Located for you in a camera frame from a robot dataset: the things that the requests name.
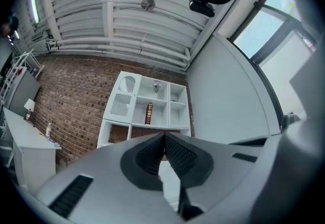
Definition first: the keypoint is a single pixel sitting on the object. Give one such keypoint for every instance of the white ladder rack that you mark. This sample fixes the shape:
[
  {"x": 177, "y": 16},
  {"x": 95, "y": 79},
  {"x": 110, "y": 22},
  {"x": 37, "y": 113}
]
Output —
[{"x": 15, "y": 65}]

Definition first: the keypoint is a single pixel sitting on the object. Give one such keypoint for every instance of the white shade table lamp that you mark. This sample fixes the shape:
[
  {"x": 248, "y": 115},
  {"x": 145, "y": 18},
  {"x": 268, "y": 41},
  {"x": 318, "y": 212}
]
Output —
[{"x": 29, "y": 104}]

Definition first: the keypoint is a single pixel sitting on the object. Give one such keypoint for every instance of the white side table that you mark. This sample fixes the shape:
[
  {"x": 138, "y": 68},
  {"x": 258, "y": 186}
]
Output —
[{"x": 28, "y": 139}]

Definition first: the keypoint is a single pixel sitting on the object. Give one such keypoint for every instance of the red label drink bottle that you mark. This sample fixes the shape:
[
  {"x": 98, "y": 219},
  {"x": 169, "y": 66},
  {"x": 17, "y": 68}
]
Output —
[{"x": 28, "y": 115}]

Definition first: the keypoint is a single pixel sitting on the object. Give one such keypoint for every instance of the round metal ceiling fixture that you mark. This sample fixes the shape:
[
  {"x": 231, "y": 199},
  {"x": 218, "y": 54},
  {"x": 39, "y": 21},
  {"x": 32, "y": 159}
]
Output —
[{"x": 148, "y": 3}]

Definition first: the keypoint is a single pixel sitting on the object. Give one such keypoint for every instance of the white plastic bottle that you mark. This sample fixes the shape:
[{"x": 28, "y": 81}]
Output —
[{"x": 48, "y": 131}]

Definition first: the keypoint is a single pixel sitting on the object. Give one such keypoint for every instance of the bundle of white ceiling pipes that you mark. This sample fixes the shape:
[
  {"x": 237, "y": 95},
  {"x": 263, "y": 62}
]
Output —
[{"x": 122, "y": 42}]

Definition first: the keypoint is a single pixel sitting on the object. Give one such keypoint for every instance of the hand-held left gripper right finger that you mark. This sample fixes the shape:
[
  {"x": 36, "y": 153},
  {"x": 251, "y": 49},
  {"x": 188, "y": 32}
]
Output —
[{"x": 218, "y": 162}]

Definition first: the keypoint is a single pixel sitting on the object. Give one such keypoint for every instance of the short ceiling light tube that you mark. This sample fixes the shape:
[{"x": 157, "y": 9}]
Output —
[{"x": 16, "y": 35}]

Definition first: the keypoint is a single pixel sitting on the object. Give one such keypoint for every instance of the grey board panel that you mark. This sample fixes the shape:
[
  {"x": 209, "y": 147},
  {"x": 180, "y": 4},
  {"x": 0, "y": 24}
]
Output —
[{"x": 24, "y": 91}]

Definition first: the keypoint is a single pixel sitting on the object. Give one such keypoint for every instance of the pale flowers in white vase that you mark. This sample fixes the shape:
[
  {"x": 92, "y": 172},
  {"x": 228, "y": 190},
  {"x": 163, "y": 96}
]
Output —
[{"x": 156, "y": 87}]

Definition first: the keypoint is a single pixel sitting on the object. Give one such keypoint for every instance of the white glass cabinet door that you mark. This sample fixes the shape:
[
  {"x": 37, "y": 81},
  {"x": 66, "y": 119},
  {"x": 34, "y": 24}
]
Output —
[{"x": 122, "y": 101}]

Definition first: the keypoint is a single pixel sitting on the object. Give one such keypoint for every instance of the black-framed window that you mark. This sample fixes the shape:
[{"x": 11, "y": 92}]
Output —
[{"x": 264, "y": 30}]

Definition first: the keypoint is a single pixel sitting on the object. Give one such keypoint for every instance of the long ceiling light tube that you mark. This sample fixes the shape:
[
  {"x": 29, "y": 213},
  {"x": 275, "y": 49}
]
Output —
[{"x": 34, "y": 2}]

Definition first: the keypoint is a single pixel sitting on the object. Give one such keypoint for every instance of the dark red gold-print book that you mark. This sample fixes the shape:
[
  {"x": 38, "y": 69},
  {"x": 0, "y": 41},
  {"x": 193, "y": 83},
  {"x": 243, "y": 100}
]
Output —
[{"x": 149, "y": 114}]

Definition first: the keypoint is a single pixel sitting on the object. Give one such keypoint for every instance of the white wall shelf unit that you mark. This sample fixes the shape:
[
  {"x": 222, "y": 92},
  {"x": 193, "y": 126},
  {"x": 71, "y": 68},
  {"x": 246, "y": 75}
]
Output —
[{"x": 162, "y": 101}]

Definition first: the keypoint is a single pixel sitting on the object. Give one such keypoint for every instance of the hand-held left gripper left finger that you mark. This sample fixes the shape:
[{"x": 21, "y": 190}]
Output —
[{"x": 101, "y": 182}]

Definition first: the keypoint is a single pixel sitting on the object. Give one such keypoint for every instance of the flat booklets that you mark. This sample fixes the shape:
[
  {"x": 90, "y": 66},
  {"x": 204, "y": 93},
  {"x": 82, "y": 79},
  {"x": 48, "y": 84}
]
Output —
[{"x": 54, "y": 142}]

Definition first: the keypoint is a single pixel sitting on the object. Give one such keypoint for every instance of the black head-worn camera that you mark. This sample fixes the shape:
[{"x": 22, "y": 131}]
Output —
[{"x": 201, "y": 7}]

